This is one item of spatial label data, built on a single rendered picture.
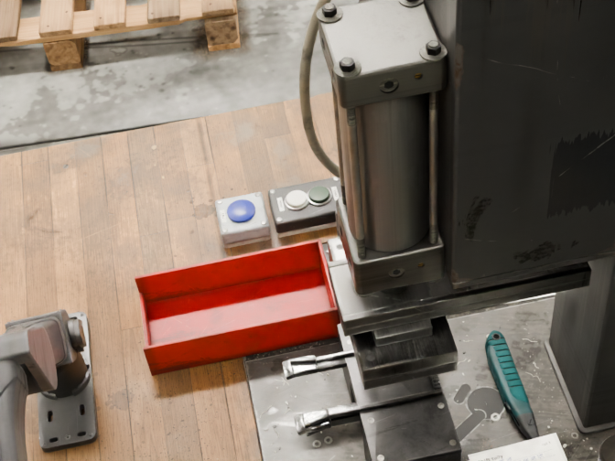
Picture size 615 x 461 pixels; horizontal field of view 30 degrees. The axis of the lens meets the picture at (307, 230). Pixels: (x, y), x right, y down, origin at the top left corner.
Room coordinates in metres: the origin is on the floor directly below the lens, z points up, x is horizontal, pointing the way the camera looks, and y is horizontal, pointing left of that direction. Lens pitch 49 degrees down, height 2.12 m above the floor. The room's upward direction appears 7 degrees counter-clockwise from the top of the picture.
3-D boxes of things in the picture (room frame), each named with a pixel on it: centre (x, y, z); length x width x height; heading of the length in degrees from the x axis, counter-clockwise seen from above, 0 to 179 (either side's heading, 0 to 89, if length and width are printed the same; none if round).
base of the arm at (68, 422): (0.85, 0.33, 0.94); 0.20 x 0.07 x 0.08; 5
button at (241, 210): (1.07, 0.09, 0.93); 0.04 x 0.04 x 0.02
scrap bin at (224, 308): (0.91, 0.10, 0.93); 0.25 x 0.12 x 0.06; 95
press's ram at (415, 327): (0.75, -0.15, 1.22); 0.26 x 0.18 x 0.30; 95
